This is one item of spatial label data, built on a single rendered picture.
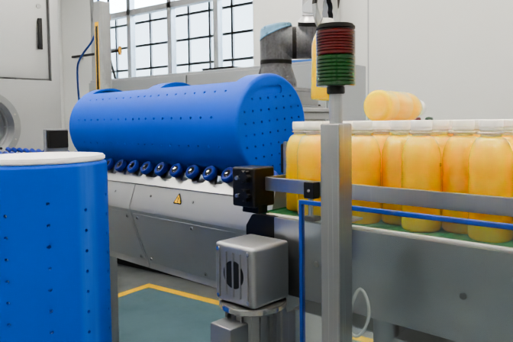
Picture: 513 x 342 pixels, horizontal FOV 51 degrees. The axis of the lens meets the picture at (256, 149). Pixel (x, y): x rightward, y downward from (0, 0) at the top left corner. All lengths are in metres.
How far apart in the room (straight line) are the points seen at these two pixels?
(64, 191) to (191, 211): 0.49
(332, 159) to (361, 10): 3.60
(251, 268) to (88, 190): 0.37
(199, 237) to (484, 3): 3.04
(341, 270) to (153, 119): 0.90
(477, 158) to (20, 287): 0.87
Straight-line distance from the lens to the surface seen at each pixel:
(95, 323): 1.23
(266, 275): 1.09
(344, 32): 0.87
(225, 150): 1.41
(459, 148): 1.01
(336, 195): 0.88
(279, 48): 1.93
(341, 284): 0.91
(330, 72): 0.86
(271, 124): 1.45
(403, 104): 1.23
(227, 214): 1.42
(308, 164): 1.14
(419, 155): 1.00
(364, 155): 1.06
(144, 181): 1.72
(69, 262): 1.16
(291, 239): 1.15
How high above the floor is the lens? 1.10
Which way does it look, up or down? 3 degrees down
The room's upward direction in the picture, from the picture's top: 1 degrees counter-clockwise
